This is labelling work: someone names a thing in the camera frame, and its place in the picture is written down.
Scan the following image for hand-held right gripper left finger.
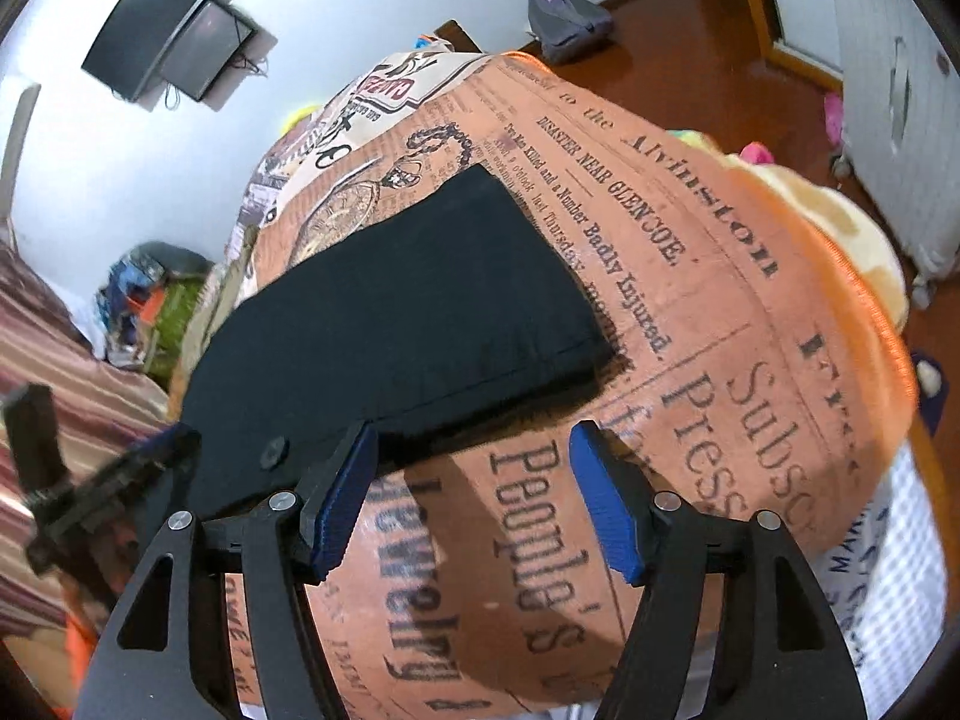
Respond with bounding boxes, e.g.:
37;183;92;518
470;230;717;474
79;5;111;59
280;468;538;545
75;420;381;720

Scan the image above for black wall television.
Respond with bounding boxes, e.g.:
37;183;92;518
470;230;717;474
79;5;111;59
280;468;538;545
81;0;237;102

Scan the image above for black pants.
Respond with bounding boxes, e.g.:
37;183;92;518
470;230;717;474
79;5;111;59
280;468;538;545
180;163;620;522

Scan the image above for green storage bag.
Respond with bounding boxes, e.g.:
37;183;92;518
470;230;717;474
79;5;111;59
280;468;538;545
142;281;205;385

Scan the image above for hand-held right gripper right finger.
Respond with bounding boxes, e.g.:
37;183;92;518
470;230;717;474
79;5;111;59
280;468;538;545
568;420;876;720

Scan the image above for newspaper print blanket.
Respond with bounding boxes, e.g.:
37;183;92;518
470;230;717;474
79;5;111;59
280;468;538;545
169;51;920;715

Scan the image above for pile of colourful clutter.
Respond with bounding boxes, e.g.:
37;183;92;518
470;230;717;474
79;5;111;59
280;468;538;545
94;240;212;370

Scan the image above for dark blue object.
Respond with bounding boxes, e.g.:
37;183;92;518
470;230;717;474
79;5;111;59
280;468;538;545
910;351;947;437

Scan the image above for white air conditioner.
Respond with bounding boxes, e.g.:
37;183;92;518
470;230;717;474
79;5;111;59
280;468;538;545
0;82;42;241

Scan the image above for orange cloth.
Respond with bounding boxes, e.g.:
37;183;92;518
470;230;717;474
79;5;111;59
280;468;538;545
64;600;103;685

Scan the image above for small black wall monitor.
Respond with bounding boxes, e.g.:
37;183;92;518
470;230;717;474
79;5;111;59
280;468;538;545
159;0;260;102

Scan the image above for yellow plush blanket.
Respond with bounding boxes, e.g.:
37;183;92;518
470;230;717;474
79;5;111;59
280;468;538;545
720;131;914;325

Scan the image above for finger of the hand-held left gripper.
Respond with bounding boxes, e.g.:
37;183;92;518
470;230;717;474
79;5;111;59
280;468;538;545
105;422;203;500

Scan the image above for striped pink curtain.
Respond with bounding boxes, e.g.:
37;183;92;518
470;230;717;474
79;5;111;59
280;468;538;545
0;240;177;642

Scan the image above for white patterned sheet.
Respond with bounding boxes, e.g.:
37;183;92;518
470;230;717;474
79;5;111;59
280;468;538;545
814;439;950;692

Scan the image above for grey bag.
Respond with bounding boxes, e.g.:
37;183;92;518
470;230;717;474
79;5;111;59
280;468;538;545
527;0;612;65

